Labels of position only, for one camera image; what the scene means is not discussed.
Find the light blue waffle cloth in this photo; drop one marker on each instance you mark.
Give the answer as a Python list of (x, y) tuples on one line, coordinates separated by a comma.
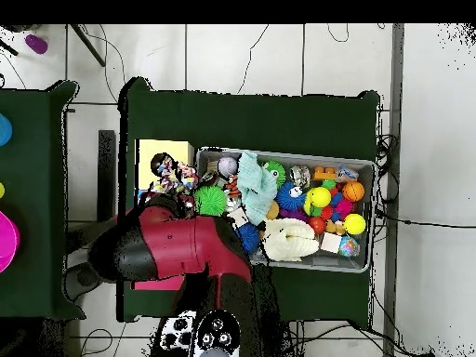
[(256, 186)]

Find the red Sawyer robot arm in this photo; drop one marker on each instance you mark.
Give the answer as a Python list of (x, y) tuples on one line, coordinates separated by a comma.
[(186, 245)]

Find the shallow clear mesh bin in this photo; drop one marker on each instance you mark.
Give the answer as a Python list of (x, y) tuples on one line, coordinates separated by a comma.
[(316, 262)]

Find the multicoloured patterned cloth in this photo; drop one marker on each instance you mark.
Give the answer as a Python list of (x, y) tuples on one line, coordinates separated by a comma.
[(184, 174)]

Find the blue round object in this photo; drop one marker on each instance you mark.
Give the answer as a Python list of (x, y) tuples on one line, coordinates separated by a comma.
[(3, 129)]

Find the cream waffle cloth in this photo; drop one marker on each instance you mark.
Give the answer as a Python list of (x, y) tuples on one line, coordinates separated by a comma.
[(290, 240)]

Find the wooden box with three holes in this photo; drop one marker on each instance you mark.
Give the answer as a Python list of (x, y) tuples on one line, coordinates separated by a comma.
[(148, 148)]

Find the white toy baseball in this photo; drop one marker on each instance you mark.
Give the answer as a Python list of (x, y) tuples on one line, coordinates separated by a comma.
[(228, 166)]

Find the green spiky rubber ball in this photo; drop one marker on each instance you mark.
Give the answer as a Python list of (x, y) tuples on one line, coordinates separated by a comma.
[(211, 200)]

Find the dark green side table cloth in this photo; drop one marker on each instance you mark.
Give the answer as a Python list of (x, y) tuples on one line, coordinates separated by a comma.
[(37, 148)]

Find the grey round floor base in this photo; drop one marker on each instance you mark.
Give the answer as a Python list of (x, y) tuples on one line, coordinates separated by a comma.
[(78, 282)]

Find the blue spiky ball with eyes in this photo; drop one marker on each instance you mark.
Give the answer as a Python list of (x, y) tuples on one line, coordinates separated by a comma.
[(290, 195)]

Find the orange toy basketball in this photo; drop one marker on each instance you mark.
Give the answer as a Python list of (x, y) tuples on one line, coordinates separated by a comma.
[(353, 191)]

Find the pink round disc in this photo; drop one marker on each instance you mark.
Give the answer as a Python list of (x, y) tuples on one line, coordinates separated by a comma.
[(7, 241)]

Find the small yellow object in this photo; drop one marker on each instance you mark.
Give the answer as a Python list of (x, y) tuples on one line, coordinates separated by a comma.
[(1, 190)]

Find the black rod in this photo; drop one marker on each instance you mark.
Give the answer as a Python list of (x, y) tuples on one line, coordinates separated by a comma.
[(87, 44)]

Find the orange striped tiger plush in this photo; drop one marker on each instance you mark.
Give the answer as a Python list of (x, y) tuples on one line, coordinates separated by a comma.
[(233, 187)]

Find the silver drinks can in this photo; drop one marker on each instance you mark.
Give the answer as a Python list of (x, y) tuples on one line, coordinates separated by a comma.
[(210, 178)]

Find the green spiky ball with eyes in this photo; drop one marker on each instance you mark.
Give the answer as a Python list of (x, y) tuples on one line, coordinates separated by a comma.
[(277, 171)]

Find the yellow tennis ball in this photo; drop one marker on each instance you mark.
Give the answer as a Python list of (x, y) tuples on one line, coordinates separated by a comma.
[(354, 224)]

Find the purple bottle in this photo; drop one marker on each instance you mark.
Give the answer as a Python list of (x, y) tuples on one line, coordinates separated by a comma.
[(36, 44)]

